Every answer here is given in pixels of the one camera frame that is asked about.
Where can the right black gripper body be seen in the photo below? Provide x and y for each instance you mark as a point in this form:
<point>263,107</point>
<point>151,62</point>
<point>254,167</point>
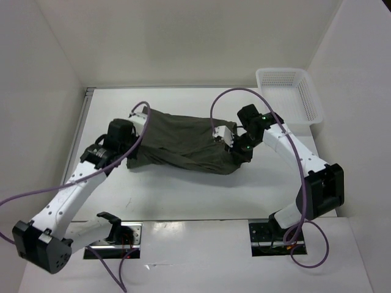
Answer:
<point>243,146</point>

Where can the dark green shorts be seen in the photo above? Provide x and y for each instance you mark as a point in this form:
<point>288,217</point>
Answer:
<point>187,143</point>

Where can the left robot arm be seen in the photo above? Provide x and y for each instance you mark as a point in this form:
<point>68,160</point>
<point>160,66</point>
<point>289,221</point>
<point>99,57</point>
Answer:
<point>47,240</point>

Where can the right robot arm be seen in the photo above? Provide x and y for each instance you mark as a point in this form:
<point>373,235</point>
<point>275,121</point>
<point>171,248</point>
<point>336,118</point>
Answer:
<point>323,187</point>

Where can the white plastic basket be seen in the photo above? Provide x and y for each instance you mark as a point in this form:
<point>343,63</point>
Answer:
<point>291,93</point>

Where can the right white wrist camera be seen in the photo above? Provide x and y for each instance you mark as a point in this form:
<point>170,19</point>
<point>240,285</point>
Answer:
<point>223,133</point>

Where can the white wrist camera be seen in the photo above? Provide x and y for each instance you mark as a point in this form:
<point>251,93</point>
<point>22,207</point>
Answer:
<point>139,121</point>
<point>223,133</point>

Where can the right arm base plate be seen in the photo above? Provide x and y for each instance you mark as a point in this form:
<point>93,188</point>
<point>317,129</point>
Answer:
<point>264,243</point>

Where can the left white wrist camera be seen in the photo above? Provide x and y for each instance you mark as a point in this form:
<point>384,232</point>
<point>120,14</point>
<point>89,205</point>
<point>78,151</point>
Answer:
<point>139,121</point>

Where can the aluminium table edge rail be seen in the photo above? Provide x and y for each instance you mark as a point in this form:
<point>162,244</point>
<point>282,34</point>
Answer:
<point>74,123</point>

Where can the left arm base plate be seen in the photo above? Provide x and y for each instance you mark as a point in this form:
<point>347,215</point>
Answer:
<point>129,242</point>

